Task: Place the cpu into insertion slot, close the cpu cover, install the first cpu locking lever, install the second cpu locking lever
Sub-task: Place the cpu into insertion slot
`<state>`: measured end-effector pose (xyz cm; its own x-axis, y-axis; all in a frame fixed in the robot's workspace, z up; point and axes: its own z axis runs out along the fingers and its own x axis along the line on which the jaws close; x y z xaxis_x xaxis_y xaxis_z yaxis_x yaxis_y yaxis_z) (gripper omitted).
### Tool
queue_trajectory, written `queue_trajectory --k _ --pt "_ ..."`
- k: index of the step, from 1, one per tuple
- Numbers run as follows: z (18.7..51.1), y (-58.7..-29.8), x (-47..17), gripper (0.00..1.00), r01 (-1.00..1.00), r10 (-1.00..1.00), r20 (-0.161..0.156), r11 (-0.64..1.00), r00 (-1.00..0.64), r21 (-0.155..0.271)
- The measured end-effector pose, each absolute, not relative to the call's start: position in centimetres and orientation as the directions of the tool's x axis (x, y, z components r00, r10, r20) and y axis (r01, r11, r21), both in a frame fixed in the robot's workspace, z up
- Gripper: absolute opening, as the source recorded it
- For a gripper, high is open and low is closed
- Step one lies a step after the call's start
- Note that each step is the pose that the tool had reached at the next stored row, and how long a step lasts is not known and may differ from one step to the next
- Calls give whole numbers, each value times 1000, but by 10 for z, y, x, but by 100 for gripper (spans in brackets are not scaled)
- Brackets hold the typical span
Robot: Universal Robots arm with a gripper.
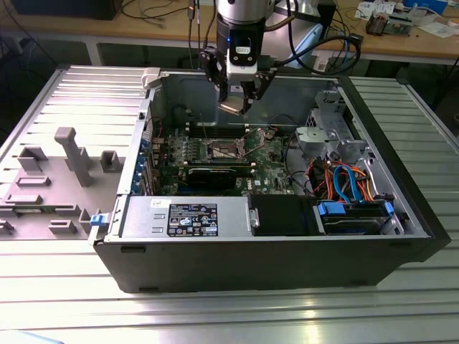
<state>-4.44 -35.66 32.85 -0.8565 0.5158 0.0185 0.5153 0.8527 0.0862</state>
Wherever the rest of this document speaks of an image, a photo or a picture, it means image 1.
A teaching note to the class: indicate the black graphics card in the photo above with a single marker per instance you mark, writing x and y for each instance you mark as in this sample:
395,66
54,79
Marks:
211,179

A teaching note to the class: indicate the white paper sheet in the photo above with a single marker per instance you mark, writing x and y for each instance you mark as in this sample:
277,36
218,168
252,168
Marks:
441,30
365,9

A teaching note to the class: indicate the grey parts rack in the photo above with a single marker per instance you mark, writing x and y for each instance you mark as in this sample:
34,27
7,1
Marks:
77,161

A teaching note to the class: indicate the small black box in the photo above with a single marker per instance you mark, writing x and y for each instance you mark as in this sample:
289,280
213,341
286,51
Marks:
356,38

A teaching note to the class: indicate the copper CPU cooler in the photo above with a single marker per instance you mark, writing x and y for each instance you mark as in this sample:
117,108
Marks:
376,23

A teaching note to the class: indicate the silver power supply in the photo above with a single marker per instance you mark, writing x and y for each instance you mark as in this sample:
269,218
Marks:
143,218

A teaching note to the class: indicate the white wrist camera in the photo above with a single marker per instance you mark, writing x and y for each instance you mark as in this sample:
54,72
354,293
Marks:
243,70

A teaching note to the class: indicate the black RAM slot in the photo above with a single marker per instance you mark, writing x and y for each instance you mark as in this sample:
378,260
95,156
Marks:
238,136
238,125
238,132
238,128

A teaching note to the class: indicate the large black box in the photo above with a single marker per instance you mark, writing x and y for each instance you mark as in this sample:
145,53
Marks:
64,9

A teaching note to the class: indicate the blue card retention clip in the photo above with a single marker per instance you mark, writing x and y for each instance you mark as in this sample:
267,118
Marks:
141,166
136,185
145,145

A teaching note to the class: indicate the black open PC case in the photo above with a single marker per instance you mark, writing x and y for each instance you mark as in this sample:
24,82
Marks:
251,265

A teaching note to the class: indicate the wooden desk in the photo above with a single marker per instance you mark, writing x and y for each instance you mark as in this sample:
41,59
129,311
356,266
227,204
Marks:
161,30

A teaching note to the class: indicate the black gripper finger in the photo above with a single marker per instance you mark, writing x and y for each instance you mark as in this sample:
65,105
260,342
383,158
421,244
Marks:
249,96
213,64

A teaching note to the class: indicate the black plastic shroud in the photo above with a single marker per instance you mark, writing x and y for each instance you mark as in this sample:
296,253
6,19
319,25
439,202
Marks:
279,215

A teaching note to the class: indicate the green motherboard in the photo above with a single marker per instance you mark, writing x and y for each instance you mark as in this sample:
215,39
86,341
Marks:
267,168

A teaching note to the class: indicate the silver coin battery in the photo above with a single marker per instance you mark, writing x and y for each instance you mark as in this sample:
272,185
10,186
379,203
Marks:
270,135

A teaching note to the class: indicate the silver drive cage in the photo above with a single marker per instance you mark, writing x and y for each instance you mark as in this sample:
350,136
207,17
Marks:
328,102

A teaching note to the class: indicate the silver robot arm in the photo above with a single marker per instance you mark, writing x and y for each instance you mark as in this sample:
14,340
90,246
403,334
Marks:
240,10

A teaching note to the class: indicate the pale case release latch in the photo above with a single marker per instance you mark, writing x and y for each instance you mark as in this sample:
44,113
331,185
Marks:
150,77

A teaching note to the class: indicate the blue case latch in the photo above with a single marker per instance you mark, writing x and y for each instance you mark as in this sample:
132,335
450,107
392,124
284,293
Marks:
98,220

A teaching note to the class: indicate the blue box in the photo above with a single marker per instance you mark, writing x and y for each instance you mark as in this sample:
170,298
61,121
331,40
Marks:
426,3

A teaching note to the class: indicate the green RAM stick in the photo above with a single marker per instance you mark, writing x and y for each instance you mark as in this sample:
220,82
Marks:
218,164
30,211

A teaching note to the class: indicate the CPU socket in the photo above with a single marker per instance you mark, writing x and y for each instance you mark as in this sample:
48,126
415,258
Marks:
222,150

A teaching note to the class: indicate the black power connector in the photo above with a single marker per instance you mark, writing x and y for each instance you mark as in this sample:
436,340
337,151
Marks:
334,156

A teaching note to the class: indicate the pale blue rounded object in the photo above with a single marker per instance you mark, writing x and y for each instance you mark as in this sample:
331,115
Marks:
21,338

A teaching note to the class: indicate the silver green CPU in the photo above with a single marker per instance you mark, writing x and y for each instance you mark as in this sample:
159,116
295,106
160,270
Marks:
231,106

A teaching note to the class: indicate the silver metal bracket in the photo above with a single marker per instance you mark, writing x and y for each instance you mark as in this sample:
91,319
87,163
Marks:
315,138

